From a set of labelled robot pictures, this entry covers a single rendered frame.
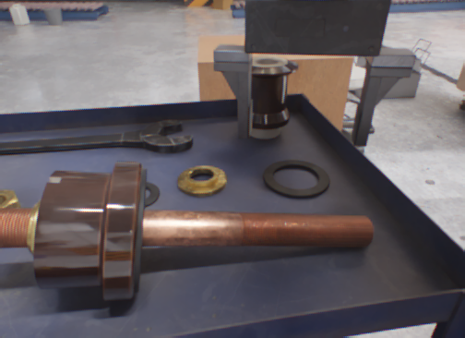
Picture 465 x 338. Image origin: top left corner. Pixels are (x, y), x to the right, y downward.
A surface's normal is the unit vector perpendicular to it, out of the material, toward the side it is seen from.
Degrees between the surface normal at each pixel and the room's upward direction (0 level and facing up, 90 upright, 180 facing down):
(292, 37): 90
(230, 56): 90
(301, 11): 90
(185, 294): 0
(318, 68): 90
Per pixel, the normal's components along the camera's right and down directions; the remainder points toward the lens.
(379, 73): -0.18, 0.51
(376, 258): -0.01, -0.86
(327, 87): 0.07, 0.51
